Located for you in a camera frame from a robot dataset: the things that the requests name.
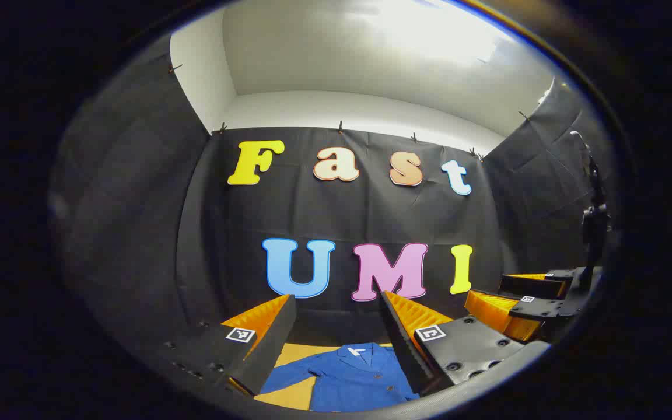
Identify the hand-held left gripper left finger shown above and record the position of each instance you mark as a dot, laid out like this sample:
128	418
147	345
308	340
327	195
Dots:
273	343

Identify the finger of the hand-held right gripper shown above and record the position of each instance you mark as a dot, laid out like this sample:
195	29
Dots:
531	286
490	309

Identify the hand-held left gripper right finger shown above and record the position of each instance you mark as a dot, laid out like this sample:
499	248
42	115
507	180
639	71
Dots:
400	344

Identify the blue button shirt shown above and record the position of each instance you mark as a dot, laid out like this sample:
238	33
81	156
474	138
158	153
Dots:
347	376

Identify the black backdrop cloth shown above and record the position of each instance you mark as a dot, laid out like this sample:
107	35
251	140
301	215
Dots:
342	216

